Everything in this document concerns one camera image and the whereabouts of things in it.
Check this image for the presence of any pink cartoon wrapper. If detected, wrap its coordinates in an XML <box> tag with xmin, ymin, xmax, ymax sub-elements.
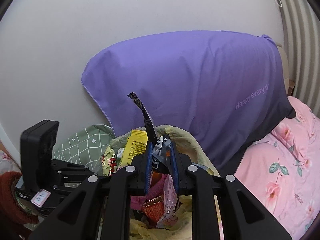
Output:
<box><xmin>157</xmin><ymin>175</ymin><xmax>178</xmax><ymax>229</ymax></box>

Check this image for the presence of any beige window curtain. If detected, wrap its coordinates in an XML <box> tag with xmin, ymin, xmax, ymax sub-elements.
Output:
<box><xmin>275</xmin><ymin>0</ymin><xmax>319</xmax><ymax>116</ymax></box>

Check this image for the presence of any green checkered tablecloth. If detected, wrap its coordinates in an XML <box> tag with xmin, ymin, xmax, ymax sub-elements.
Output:
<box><xmin>52</xmin><ymin>124</ymin><xmax>115</xmax><ymax>173</ymax></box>

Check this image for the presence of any black snack wrapper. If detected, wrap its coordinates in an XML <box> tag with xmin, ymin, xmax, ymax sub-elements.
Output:
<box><xmin>127</xmin><ymin>92</ymin><xmax>169</xmax><ymax>174</ymax></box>

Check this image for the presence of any pink floral bedding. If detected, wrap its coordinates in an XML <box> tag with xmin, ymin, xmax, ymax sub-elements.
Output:
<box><xmin>235</xmin><ymin>96</ymin><xmax>319</xmax><ymax>239</ymax></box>

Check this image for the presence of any yellow snack wrapper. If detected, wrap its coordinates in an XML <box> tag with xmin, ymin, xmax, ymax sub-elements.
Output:
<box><xmin>120</xmin><ymin>129</ymin><xmax>148</xmax><ymax>167</ymax></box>

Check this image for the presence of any yellow lined trash bin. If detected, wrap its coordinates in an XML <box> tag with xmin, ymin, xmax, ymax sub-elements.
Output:
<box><xmin>101</xmin><ymin>125</ymin><xmax>222</xmax><ymax>240</ymax></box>

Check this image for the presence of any red snack wrapper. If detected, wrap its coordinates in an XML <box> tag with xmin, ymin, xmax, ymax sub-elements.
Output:
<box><xmin>142</xmin><ymin>196</ymin><xmax>164</xmax><ymax>224</ymax></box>

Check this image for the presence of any white plastic bag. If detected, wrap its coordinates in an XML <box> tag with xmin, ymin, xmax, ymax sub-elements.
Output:
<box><xmin>0</xmin><ymin>150</ymin><xmax>15</xmax><ymax>172</ymax></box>

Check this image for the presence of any purple pillow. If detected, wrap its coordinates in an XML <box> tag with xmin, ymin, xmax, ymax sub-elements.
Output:
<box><xmin>81</xmin><ymin>31</ymin><xmax>296</xmax><ymax>169</ymax></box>

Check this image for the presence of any yellow red candy wrapper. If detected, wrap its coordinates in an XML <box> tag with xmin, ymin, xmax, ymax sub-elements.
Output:
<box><xmin>101</xmin><ymin>146</ymin><xmax>118</xmax><ymax>177</ymax></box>

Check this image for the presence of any left hand brown glove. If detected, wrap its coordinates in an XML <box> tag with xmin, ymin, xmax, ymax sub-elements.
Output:
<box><xmin>1</xmin><ymin>171</ymin><xmax>39</xmax><ymax>224</ymax></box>

